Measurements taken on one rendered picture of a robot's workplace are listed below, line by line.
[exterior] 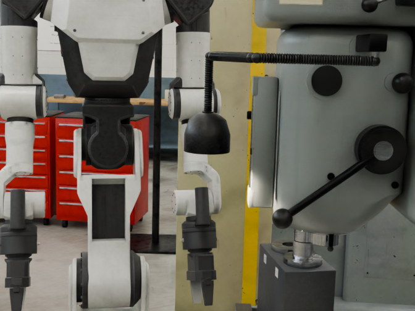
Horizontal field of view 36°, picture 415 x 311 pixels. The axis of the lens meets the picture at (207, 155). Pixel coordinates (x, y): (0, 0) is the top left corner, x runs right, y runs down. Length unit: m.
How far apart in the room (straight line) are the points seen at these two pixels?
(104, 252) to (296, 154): 0.78
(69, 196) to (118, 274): 4.23
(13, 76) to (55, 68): 8.66
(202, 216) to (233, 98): 1.21
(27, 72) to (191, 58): 0.41
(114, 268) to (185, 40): 0.60
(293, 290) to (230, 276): 1.46
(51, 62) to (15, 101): 8.70
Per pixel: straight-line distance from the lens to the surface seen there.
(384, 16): 0.95
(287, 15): 0.92
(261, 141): 1.03
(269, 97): 1.02
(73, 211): 5.85
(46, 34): 10.35
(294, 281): 1.47
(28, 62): 1.67
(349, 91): 0.96
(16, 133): 1.66
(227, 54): 0.91
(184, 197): 1.65
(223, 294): 2.95
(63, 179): 5.82
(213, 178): 1.67
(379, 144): 0.94
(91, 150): 1.66
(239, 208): 2.84
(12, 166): 1.65
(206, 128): 0.97
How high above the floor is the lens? 1.58
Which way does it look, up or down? 9 degrees down
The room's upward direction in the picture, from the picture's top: 2 degrees clockwise
